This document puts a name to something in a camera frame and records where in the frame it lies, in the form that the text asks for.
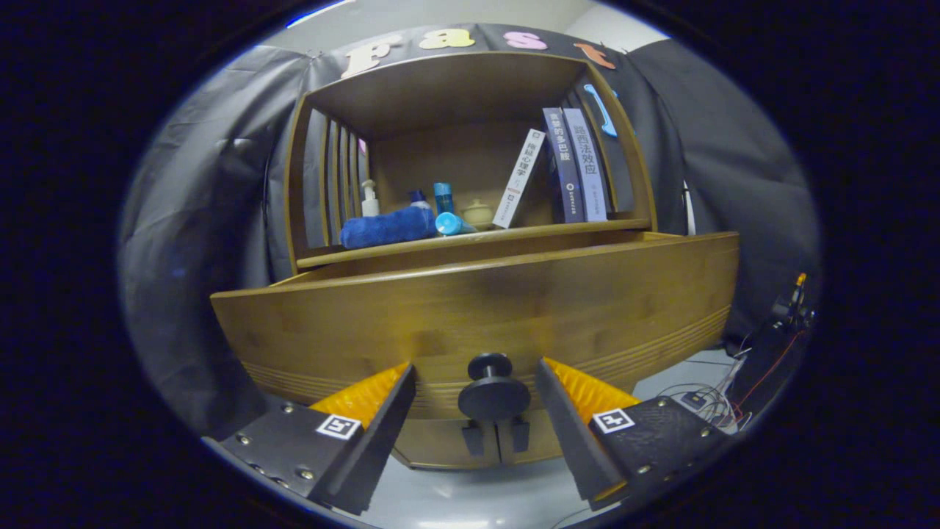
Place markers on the dark blue book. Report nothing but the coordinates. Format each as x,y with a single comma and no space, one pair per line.
564,165

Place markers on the white book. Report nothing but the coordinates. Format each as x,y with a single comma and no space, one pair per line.
520,176

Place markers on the rolled blue towel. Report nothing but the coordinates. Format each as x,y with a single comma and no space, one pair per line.
385,228

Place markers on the wooden drawer with black knob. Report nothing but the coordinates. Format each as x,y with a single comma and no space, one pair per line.
514,301

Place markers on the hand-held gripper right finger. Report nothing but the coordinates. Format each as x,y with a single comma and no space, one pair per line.
569,433

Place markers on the light purple book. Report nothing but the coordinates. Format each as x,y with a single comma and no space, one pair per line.
590,165

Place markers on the white bottle with blue cap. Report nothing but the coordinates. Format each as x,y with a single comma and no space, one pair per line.
418,200

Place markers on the wooden cabinet door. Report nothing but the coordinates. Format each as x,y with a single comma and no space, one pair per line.
433,444
540,441

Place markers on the black device with orange tip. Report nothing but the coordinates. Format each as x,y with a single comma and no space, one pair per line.
767,360

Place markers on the wooden cabinet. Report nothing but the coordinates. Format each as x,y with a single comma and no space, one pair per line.
448,92

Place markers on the blue and white tube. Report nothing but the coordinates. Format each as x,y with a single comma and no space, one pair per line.
448,223

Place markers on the beige lidded ceramic cup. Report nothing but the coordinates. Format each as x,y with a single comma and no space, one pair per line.
478,214

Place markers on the white pump bottle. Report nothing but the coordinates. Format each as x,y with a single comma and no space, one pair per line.
369,202

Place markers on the wooden countertop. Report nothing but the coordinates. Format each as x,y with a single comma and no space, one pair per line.
514,234

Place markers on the clear blue bottle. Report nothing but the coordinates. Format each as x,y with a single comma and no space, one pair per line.
443,197

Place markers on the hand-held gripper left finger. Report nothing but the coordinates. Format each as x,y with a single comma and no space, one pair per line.
371,448

